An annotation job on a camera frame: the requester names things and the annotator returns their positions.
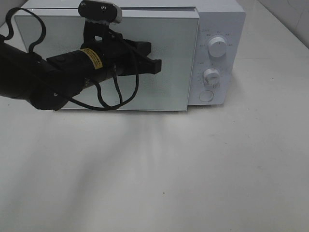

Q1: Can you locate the white microwave door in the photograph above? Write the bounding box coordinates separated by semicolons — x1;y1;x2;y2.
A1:
13;7;199;111

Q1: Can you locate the round white door button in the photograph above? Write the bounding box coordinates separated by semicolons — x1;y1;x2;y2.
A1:
199;90;214;102

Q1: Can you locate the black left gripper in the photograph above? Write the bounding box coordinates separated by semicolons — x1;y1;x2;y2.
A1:
78;0;161;80

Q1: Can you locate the upper white power knob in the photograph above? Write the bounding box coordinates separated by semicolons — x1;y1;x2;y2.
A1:
208;36;227;58

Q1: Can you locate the white timer knob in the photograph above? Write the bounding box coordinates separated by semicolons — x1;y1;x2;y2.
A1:
203;68;221;86

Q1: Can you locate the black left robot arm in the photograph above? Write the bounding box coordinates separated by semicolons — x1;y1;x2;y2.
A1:
0;0;162;111

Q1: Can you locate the white microwave oven body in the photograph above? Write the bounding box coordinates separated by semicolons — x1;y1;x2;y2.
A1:
23;0;246;107

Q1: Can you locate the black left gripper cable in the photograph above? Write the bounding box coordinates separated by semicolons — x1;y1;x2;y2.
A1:
4;7;140;111

